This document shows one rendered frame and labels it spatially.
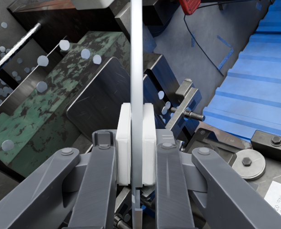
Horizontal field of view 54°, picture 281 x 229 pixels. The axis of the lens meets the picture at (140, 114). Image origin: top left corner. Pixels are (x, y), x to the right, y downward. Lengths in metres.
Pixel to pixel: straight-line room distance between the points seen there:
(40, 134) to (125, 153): 0.47
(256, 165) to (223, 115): 1.64
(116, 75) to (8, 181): 0.30
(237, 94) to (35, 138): 1.82
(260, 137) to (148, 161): 0.37
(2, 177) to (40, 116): 0.14
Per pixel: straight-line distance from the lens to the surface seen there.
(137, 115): 0.18
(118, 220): 0.66
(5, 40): 1.24
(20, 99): 0.94
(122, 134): 0.15
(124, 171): 0.16
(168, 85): 0.74
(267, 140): 0.50
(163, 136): 0.17
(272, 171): 0.51
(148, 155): 0.15
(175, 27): 1.86
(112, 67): 0.50
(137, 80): 0.18
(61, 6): 0.90
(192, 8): 0.70
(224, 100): 2.26
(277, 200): 0.49
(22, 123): 0.67
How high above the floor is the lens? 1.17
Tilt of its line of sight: 43 degrees down
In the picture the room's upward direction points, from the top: 108 degrees clockwise
